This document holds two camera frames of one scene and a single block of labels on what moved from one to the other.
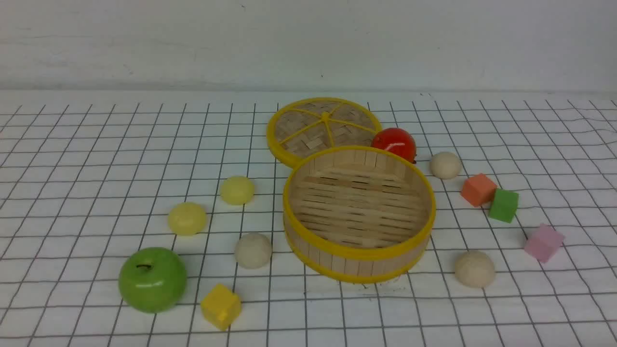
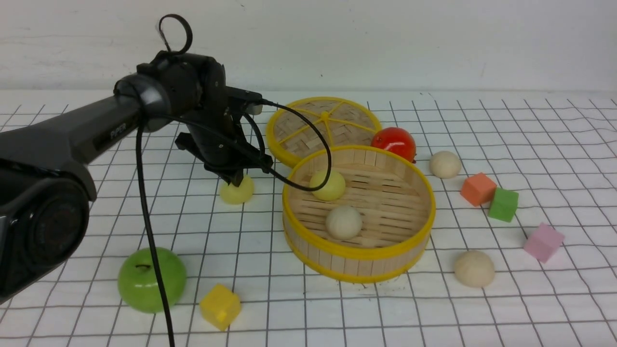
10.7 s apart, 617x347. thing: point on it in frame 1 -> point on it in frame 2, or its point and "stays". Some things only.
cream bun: x=475 y=269 stays
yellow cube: x=221 y=307 stays
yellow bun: x=187 y=219 -> x=333 y=188
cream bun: x=253 y=250 -> x=343 y=222
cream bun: x=445 y=165 stays
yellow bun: x=237 y=190 stays
